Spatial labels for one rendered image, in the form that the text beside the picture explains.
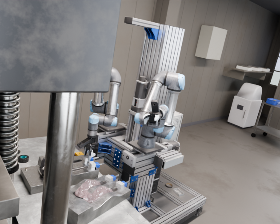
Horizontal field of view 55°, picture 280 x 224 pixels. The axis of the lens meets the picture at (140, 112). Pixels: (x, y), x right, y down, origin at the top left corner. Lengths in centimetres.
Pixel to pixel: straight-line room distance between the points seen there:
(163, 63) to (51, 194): 185
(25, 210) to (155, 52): 154
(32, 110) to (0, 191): 313
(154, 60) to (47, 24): 192
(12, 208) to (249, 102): 689
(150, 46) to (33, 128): 216
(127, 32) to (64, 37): 396
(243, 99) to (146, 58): 521
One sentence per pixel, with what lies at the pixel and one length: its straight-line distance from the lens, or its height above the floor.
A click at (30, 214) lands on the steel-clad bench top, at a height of 80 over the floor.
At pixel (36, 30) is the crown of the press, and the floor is 190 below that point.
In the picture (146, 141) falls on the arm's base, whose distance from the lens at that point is 221.
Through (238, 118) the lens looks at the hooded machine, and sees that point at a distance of 745.
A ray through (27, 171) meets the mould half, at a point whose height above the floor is 86.
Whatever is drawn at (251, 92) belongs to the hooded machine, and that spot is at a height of 98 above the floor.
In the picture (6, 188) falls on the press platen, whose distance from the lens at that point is 70.
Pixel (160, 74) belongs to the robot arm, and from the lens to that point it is 207.
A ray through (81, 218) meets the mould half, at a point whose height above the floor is 87.
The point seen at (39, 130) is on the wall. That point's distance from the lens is 395.
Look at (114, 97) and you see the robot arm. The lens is 219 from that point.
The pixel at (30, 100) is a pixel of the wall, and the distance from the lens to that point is 375.
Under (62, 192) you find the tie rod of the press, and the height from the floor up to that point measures 157.
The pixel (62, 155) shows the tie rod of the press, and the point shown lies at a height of 166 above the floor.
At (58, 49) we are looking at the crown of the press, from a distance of 46.
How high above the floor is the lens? 193
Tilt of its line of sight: 16 degrees down
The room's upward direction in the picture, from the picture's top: 10 degrees clockwise
